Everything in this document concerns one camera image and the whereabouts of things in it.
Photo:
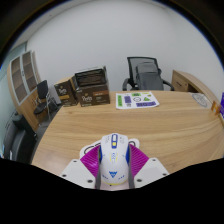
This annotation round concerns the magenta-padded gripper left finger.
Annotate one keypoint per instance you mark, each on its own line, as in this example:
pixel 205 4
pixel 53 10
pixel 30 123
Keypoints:
pixel 78 171

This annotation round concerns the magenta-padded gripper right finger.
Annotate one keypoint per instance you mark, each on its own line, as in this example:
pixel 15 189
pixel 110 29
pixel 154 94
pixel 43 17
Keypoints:
pixel 151 170

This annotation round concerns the white blue yellow computer mouse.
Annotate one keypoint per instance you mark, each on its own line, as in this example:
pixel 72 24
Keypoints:
pixel 114 160

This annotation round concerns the black sofa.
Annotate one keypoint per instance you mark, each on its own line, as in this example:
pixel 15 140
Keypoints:
pixel 18 140

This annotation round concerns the white sticker sheet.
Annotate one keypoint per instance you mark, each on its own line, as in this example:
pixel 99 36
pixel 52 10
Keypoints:
pixel 136 100

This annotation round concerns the large brown cardboard box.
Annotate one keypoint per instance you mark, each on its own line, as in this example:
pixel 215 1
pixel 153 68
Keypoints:
pixel 93 93

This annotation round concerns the small brown cardboard box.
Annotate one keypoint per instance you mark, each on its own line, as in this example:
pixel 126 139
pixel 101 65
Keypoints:
pixel 66 91

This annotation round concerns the small black chair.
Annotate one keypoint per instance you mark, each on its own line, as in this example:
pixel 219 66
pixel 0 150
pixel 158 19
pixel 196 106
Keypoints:
pixel 42 91

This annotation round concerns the grey backpack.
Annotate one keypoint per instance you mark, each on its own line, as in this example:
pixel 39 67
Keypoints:
pixel 149 76

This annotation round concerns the wooden side desk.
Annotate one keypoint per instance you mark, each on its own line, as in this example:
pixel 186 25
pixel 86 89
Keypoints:
pixel 186 81

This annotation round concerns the wooden shelf unit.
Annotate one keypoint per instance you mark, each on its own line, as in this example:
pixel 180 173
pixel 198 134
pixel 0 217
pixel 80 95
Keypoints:
pixel 21 83

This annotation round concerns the black mesh office chair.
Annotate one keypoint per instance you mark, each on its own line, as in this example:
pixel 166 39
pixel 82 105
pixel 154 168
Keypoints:
pixel 131 65

